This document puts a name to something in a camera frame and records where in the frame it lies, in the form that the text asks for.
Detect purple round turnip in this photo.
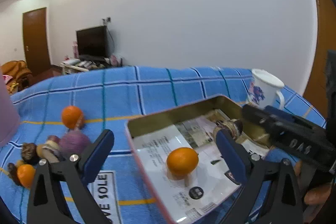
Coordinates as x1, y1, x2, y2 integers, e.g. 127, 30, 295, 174
59, 119, 91, 157

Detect cut purple yam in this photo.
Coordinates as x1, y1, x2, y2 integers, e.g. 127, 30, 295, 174
213, 119, 243, 140
42, 135, 64, 163

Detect orange tangerine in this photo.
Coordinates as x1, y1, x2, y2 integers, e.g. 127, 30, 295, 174
62, 105, 84, 130
17, 164, 35, 189

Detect wrinkled passion fruit back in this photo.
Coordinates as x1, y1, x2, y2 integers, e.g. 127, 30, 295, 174
21, 143, 39, 165

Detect wrinkled passion fruit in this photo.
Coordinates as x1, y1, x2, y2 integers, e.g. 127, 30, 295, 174
7, 162, 22, 186
21, 143, 39, 165

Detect small longan front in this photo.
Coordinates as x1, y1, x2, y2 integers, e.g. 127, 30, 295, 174
16, 159, 25, 167

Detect small longan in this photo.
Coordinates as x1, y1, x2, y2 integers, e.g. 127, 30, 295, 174
16, 159, 25, 167
36, 144, 44, 159

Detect wrinkled passion fruit front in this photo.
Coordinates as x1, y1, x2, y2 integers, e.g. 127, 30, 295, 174
7, 162, 22, 186

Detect oval orange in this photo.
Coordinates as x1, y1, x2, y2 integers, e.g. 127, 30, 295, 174
166, 147, 199, 177

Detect small longan back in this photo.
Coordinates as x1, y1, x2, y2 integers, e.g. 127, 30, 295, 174
36, 144, 44, 159

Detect person's right hand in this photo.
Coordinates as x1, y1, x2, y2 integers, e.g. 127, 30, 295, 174
294, 160, 333, 214

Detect wooden door right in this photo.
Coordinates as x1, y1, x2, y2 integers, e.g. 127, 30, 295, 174
303, 0, 336, 117

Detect white floral mug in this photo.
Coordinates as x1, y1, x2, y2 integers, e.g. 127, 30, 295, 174
246, 69, 285, 110

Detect blue checkered tablecloth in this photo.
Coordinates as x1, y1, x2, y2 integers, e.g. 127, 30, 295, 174
0, 65, 328, 224

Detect pink electric kettle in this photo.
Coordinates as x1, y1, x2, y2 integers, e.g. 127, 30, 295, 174
0, 72, 20, 147

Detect pink metal tin box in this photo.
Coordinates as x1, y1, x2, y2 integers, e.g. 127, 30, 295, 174
126, 95, 269, 223

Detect white tv stand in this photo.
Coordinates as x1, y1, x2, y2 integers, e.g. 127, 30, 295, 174
60, 55, 123, 75

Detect brown leather sofa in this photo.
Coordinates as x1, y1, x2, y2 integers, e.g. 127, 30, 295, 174
1, 60, 33, 95

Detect pink floral cushion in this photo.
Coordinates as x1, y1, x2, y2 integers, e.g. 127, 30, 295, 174
3, 75, 13, 85

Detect black television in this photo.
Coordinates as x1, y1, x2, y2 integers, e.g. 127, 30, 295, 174
76, 26, 108, 57

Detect brown wooden door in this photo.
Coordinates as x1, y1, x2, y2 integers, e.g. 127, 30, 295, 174
22, 7, 51, 76

